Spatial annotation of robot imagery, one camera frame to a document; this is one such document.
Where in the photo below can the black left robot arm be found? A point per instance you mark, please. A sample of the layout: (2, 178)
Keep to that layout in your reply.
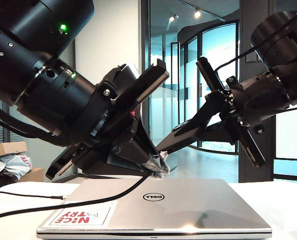
(38, 62)

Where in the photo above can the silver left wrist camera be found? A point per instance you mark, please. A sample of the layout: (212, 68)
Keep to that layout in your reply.
(134, 71)

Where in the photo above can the silver Dell laptop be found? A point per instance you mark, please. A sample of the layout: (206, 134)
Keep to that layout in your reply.
(188, 200)

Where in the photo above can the frosted glass window panel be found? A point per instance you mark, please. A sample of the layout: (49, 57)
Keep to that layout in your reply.
(291, 135)

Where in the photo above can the white red Nice Try sticker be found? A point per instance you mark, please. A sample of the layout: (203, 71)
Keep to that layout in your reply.
(76, 220)

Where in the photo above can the dark crumpled bag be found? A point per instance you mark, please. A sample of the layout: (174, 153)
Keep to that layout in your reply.
(3, 178)

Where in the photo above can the black framed glass door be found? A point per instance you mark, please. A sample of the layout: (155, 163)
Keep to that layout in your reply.
(163, 37)

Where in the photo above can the curved black framed glass partition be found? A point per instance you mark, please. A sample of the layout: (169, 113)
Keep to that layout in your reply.
(218, 42)

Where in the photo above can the small flat brown cardboard box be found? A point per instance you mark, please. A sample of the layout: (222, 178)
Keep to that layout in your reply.
(8, 148)

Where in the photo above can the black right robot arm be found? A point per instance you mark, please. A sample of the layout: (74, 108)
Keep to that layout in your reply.
(276, 37)

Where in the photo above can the grey plastic mailing bag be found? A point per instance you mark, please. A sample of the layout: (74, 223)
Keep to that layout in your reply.
(16, 162)

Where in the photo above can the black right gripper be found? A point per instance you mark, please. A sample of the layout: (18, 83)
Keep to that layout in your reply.
(261, 98)

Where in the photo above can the dark grey wall switch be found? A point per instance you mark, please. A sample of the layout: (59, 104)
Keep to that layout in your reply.
(250, 58)

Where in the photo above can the round ceiling spotlight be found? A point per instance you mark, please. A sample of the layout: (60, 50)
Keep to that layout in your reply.
(171, 18)
(197, 13)

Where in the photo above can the brown red cardboard box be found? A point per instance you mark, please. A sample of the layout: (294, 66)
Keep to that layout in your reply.
(34, 175)

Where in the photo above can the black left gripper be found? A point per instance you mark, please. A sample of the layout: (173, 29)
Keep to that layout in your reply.
(114, 103)

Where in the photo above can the black smartphone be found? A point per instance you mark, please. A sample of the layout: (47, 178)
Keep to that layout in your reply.
(167, 145)

